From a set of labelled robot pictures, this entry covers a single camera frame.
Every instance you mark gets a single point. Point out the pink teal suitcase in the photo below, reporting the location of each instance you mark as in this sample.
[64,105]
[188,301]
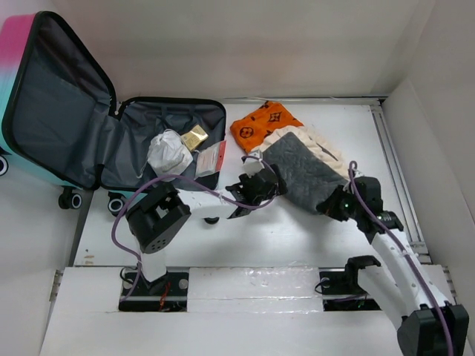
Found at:
[60,118]

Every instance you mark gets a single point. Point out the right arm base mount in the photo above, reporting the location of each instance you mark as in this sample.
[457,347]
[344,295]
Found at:
[338,294]

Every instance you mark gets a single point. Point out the beige cardboard box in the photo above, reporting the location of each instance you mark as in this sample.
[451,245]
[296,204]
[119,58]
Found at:
[194,138]

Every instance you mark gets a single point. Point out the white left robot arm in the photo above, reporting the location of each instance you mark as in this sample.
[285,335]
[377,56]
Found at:
[157,218]

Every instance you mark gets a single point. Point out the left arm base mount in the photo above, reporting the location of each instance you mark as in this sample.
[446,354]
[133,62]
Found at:
[168,294]

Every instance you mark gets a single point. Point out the orange patterned towel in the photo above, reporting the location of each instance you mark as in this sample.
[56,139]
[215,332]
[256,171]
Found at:
[250,131]

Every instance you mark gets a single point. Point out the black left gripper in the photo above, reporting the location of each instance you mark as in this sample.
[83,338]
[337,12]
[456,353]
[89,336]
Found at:
[280,185]

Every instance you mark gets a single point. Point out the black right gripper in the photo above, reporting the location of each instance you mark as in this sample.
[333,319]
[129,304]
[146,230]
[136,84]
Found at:
[328,206]

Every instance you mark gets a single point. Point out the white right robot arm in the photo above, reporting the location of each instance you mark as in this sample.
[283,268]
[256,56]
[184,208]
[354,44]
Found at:
[426,322]

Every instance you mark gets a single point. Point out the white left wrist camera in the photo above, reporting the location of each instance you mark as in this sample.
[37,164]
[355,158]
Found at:
[252,162]

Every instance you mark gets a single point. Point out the grey cream fleece blanket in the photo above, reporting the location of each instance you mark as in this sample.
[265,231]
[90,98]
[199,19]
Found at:
[311,168]

